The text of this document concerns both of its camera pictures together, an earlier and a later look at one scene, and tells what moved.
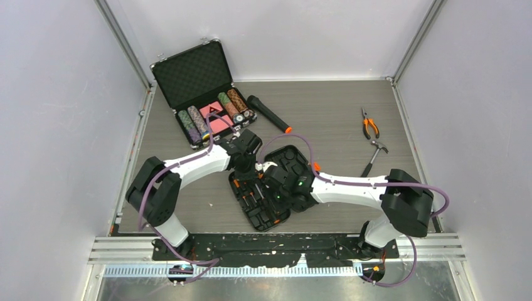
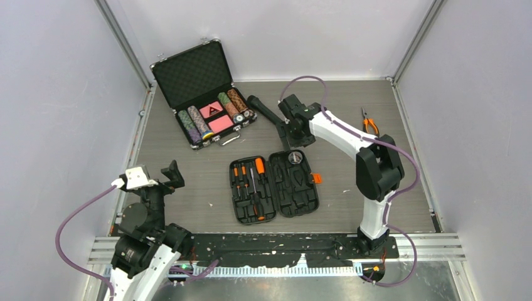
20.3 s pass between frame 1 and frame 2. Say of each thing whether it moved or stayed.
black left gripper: moved
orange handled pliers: stayed
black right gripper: moved
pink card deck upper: stayed
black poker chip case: stayed
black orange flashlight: stayed
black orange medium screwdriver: moved
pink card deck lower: stayed
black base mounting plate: stayed
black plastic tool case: moved
